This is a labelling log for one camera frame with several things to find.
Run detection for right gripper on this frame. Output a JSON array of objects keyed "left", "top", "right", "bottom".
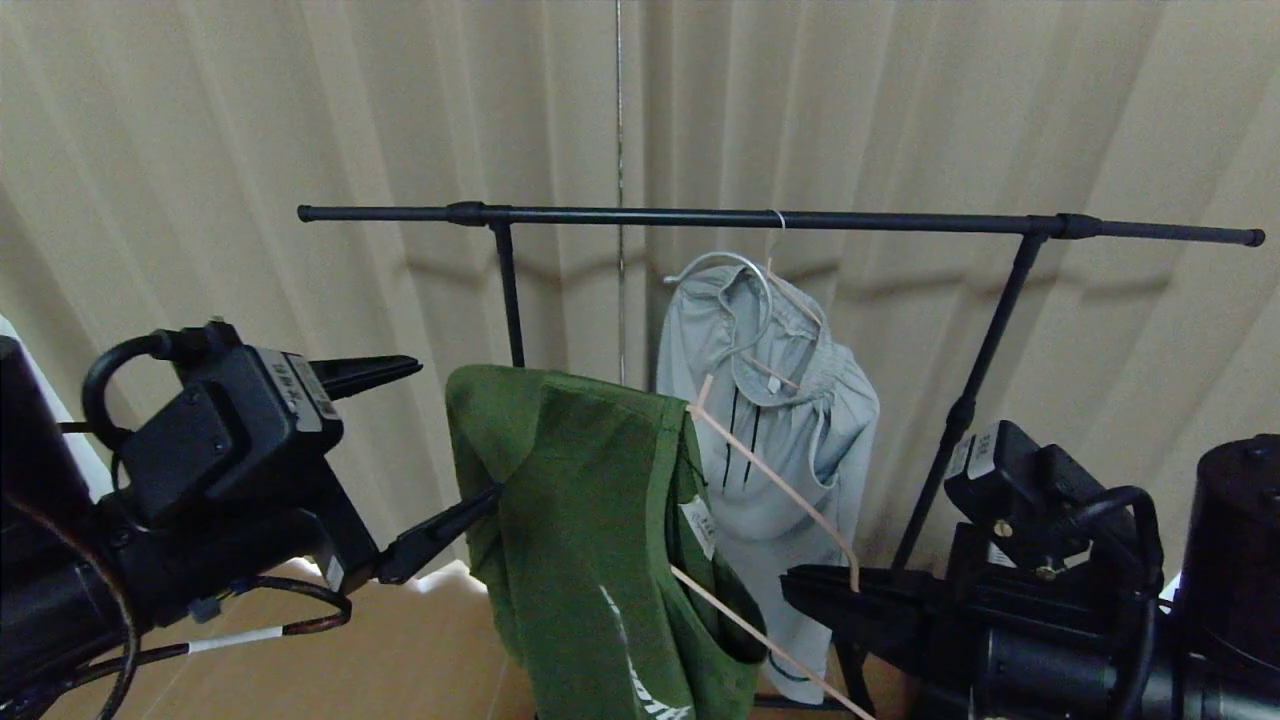
[{"left": 925, "top": 575, "right": 1151, "bottom": 720}]

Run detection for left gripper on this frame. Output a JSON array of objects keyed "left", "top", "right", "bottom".
[{"left": 108, "top": 354, "right": 504, "bottom": 627}]

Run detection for green garment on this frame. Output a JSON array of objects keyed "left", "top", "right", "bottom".
[{"left": 445, "top": 364, "right": 771, "bottom": 720}]

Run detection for pale grey shorts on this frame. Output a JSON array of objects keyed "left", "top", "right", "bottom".
[{"left": 655, "top": 264, "right": 881, "bottom": 706}]

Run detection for pink clothes hanger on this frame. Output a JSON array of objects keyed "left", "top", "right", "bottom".
[
  {"left": 738, "top": 208, "right": 829, "bottom": 393},
  {"left": 663, "top": 252, "right": 879, "bottom": 720}
]

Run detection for black clothes rack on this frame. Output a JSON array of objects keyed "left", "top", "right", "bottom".
[{"left": 297, "top": 200, "right": 1266, "bottom": 713}]

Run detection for beige curtain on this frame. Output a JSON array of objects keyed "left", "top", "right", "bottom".
[{"left": 0, "top": 0, "right": 1280, "bottom": 720}]

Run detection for black cable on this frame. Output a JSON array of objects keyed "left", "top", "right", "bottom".
[
  {"left": 1072, "top": 486, "right": 1167, "bottom": 596},
  {"left": 82, "top": 328, "right": 201, "bottom": 451}
]

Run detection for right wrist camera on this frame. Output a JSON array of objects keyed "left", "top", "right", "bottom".
[{"left": 943, "top": 420, "right": 1166, "bottom": 601}]

